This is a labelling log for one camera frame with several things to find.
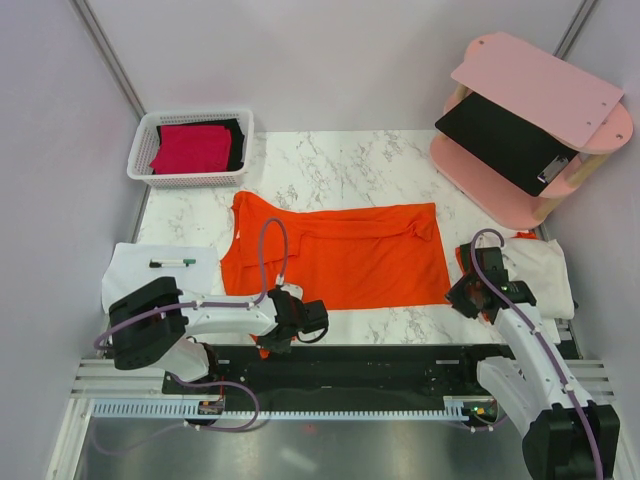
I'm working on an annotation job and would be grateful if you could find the orange t shirt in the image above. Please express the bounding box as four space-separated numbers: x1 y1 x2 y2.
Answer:
221 191 451 310

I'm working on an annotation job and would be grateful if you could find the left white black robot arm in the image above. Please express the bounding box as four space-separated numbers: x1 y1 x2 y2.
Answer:
108 276 329 393

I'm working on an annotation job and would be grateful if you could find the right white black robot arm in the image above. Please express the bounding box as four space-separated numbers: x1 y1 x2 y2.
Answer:
445 244 620 479

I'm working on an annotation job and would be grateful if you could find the white cloth at right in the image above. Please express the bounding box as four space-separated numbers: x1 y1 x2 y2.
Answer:
502 238 575 320

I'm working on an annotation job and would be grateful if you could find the white cloth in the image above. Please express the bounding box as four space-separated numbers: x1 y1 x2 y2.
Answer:
101 243 224 313
502 238 575 320

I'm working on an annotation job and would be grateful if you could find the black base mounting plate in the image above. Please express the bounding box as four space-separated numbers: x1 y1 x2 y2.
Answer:
102 342 521 419

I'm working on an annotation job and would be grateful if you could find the pink two-tier shelf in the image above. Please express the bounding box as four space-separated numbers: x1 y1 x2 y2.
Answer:
430 32 633 230

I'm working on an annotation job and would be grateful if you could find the black clipboard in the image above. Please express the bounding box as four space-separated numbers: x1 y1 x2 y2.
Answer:
435 93 578 197

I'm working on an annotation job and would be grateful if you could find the green white marker pen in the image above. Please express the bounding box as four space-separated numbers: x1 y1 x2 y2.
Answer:
148 258 197 269

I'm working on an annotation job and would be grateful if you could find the white cloth at left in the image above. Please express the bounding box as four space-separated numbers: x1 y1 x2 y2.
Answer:
101 243 224 313

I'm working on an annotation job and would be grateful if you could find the magenta t shirt in basket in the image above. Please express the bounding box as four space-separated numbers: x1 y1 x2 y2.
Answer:
150 125 233 175

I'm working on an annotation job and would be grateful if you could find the loose pink board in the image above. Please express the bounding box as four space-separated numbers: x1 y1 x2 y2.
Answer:
444 32 633 155

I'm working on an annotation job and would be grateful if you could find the white plastic laundry basket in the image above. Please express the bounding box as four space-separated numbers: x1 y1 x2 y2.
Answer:
127 107 254 189

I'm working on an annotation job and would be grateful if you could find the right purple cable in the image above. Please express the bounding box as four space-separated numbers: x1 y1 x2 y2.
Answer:
447 228 606 480

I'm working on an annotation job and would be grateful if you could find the purple cable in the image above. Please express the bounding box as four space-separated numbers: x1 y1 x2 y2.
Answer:
447 228 606 480
89 217 289 456

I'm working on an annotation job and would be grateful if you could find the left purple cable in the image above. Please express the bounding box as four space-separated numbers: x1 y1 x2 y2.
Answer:
89 217 289 456

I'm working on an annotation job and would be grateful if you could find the white slotted cable duct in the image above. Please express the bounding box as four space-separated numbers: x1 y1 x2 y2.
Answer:
91 398 469 421

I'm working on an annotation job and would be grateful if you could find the aluminium rail frame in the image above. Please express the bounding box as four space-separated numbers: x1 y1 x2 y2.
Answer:
44 357 640 480

